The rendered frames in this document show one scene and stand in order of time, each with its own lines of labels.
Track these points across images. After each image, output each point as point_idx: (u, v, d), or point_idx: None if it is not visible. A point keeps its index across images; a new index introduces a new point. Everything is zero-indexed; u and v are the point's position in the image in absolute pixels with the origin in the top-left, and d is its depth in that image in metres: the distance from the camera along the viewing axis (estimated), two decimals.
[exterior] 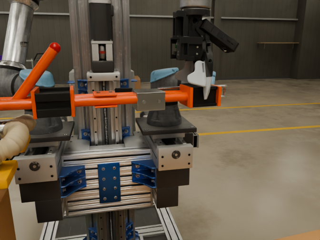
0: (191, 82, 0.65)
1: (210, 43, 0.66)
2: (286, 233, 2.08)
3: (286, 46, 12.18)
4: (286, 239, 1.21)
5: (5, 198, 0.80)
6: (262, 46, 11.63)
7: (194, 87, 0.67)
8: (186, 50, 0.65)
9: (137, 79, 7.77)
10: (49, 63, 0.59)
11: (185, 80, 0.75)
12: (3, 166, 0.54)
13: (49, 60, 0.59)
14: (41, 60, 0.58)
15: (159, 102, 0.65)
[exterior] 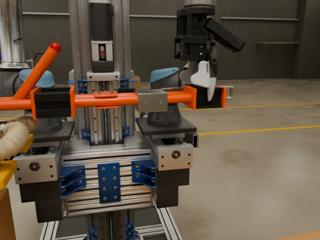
0: (195, 83, 0.63)
1: (215, 43, 0.64)
2: (286, 233, 2.08)
3: (286, 46, 12.18)
4: (286, 239, 1.21)
5: (5, 198, 0.80)
6: (262, 46, 11.63)
7: (197, 88, 0.65)
8: (189, 50, 0.63)
9: (137, 79, 7.77)
10: (50, 63, 0.59)
11: (190, 81, 0.73)
12: (2, 166, 0.54)
13: (50, 60, 0.58)
14: (41, 60, 0.58)
15: (161, 104, 0.64)
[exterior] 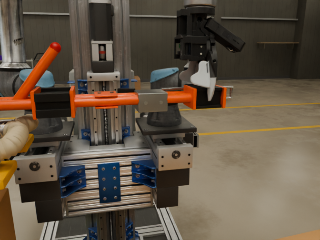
0: (195, 83, 0.63)
1: (215, 43, 0.64)
2: (286, 233, 2.08)
3: (286, 46, 12.18)
4: (286, 239, 1.21)
5: (5, 198, 0.80)
6: (262, 46, 11.63)
7: (197, 88, 0.65)
8: (189, 50, 0.63)
9: (137, 79, 7.77)
10: (50, 63, 0.59)
11: (190, 81, 0.73)
12: (2, 166, 0.54)
13: (50, 60, 0.58)
14: (41, 60, 0.58)
15: (161, 104, 0.64)
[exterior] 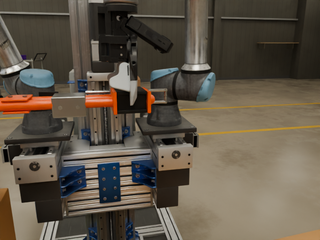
0: (113, 86, 0.59)
1: (136, 43, 0.59)
2: (286, 233, 2.08)
3: (286, 46, 12.18)
4: (286, 239, 1.21)
5: (5, 198, 0.80)
6: (262, 46, 11.63)
7: (118, 92, 0.60)
8: (108, 50, 0.59)
9: (137, 79, 7.77)
10: None
11: None
12: None
13: None
14: None
15: (78, 108, 0.59)
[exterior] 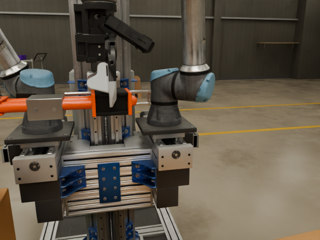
0: (91, 87, 0.56)
1: (115, 42, 0.57)
2: (286, 233, 2.08)
3: (286, 46, 12.18)
4: (286, 239, 1.21)
5: (5, 198, 0.80)
6: (262, 46, 11.63)
7: (97, 94, 0.58)
8: (85, 50, 0.56)
9: (137, 79, 7.77)
10: None
11: None
12: None
13: None
14: None
15: (54, 110, 0.57)
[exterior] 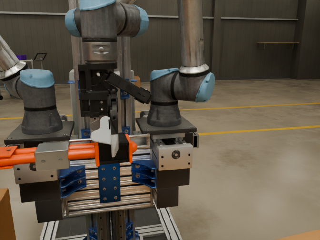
0: (95, 141, 0.61)
1: (116, 98, 0.62)
2: (286, 233, 2.08)
3: (286, 46, 12.18)
4: (286, 239, 1.21)
5: (5, 198, 0.80)
6: (262, 46, 11.63)
7: (100, 145, 0.62)
8: (89, 106, 0.61)
9: (137, 79, 7.77)
10: None
11: None
12: None
13: None
14: None
15: (61, 161, 0.61)
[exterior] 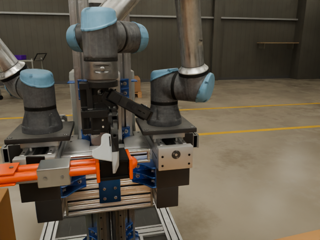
0: (96, 158, 0.62)
1: (117, 115, 0.63)
2: (286, 233, 2.08)
3: (286, 46, 12.18)
4: (286, 239, 1.21)
5: (5, 198, 0.80)
6: (262, 46, 11.63)
7: (101, 162, 0.63)
8: (90, 124, 0.62)
9: (137, 79, 7.77)
10: None
11: None
12: None
13: None
14: None
15: (62, 178, 0.62)
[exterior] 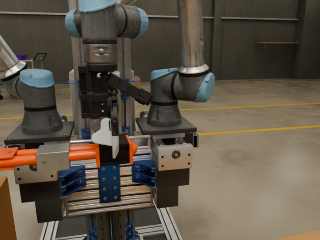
0: (95, 142, 0.61)
1: (117, 99, 0.62)
2: (286, 233, 2.08)
3: (286, 46, 12.18)
4: (286, 239, 1.21)
5: (5, 186, 0.79)
6: (262, 46, 11.63)
7: (101, 146, 0.63)
8: (89, 108, 0.61)
9: (137, 79, 7.77)
10: None
11: None
12: None
13: None
14: None
15: (62, 163, 0.62)
